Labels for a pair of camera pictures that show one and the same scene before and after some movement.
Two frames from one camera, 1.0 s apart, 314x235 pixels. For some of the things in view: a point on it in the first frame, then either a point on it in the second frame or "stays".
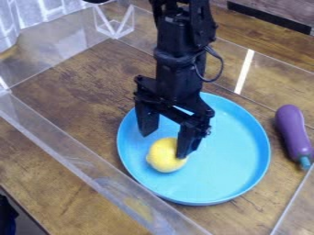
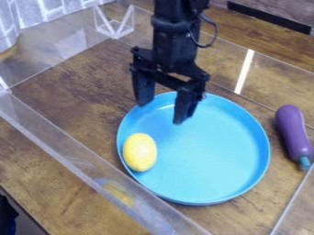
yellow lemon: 161,155 → 141,152
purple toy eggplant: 299,142 stays
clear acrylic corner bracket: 112,27 stays
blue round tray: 223,168 stays
